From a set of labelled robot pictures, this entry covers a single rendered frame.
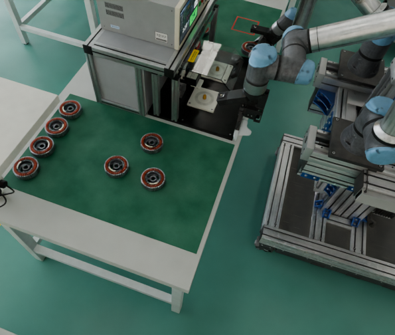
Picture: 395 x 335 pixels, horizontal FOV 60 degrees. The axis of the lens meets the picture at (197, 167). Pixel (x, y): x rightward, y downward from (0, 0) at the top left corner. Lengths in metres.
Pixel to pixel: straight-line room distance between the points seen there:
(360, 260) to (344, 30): 1.47
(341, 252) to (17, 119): 1.83
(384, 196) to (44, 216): 1.43
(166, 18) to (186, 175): 0.70
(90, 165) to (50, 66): 1.85
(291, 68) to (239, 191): 1.54
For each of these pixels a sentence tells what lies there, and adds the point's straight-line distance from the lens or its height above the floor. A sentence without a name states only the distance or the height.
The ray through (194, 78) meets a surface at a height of 0.92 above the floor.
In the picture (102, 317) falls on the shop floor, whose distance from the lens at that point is 2.20.
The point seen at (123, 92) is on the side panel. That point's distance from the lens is 1.81.
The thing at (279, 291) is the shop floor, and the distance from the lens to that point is 2.29.
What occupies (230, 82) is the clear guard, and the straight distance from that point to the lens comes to 1.65.
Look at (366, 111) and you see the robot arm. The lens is 1.44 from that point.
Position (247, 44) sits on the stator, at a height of 0.83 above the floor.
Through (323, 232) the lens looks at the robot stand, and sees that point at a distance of 2.26.
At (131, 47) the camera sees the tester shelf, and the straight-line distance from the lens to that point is 1.67.
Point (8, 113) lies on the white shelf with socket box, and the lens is 1.36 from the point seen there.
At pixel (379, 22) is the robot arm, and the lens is 1.18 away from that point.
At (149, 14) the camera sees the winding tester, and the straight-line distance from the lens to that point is 1.61.
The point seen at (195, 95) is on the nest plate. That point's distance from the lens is 1.92.
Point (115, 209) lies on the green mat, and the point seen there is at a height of 0.75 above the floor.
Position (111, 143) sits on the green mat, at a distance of 1.75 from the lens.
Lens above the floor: 2.13
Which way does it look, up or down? 57 degrees down
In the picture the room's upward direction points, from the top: 7 degrees clockwise
